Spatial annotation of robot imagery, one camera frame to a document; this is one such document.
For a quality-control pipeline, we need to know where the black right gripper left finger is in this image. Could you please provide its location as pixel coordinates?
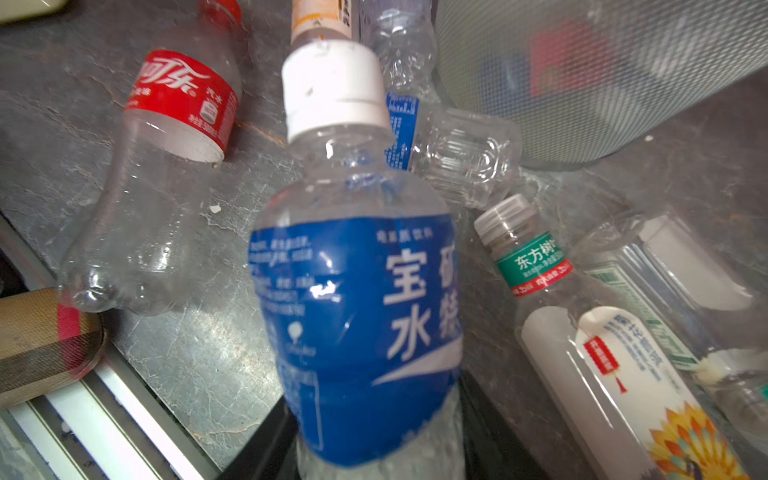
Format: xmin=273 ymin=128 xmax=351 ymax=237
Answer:
xmin=218 ymin=397 xmax=300 ymax=480

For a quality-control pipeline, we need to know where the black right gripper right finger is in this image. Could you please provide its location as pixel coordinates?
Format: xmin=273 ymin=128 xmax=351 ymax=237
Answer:
xmin=459 ymin=370 xmax=550 ymax=480

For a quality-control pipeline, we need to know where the chrysanthemum tea bottle green neck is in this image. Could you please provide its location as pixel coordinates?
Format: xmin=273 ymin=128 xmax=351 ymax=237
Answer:
xmin=474 ymin=194 xmax=748 ymax=479

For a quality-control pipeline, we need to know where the blue label sports drink bottle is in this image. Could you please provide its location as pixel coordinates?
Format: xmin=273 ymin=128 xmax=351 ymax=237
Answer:
xmin=248 ymin=40 xmax=465 ymax=479

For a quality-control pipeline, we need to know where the red Coca-Cola bottle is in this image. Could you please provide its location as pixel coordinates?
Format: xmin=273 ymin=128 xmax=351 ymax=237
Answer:
xmin=58 ymin=1 xmax=242 ymax=316

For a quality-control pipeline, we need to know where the grey mesh waste bin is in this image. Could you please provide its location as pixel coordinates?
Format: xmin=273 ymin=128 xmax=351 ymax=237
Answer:
xmin=435 ymin=1 xmax=767 ymax=170

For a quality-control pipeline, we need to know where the plaid cylindrical case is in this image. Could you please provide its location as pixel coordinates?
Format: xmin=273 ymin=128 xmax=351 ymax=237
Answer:
xmin=1 ymin=288 xmax=108 ymax=409

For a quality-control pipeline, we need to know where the clear square green-cap bottle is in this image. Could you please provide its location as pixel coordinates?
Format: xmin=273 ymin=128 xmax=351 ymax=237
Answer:
xmin=572 ymin=206 xmax=767 ymax=453

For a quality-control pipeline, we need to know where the Pocari Sweat blue bottle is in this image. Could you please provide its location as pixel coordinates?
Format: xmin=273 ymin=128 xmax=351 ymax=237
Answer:
xmin=386 ymin=92 xmax=523 ymax=210

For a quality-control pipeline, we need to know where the orange white label bottle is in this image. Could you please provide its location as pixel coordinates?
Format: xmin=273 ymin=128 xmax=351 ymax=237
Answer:
xmin=291 ymin=0 xmax=359 ymax=49

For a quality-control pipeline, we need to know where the aluminium front rail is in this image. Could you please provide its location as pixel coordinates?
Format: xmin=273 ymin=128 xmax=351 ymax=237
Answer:
xmin=1 ymin=220 xmax=221 ymax=479

